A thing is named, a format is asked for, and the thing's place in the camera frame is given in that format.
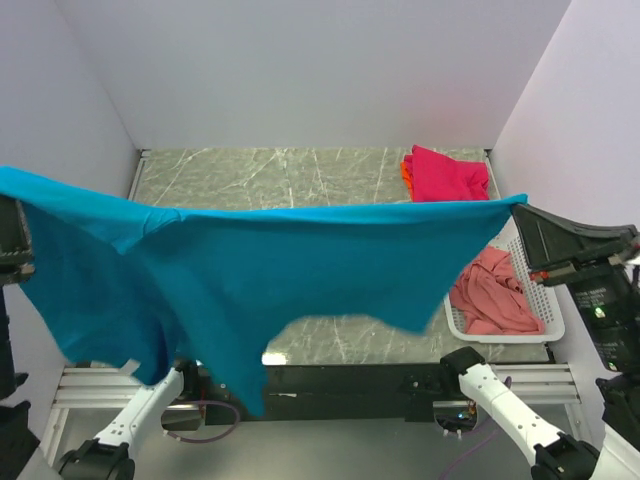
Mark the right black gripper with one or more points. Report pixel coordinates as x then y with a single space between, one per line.
584 259

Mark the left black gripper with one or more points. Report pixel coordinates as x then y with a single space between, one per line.
13 256

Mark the blue t shirt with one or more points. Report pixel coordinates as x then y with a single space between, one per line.
117 281

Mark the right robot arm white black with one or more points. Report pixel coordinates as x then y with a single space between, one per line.
550 452

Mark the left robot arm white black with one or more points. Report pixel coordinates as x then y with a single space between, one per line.
110 453

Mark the white plastic laundry basket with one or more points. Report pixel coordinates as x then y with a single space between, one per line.
542 302

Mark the salmon pink t shirt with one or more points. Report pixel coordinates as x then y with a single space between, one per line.
492 298

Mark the magenta folded t shirt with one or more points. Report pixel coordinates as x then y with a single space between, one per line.
440 178

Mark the orange folded t shirt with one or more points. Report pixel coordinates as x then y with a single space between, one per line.
407 177

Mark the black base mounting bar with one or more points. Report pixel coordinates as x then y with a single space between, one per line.
331 392

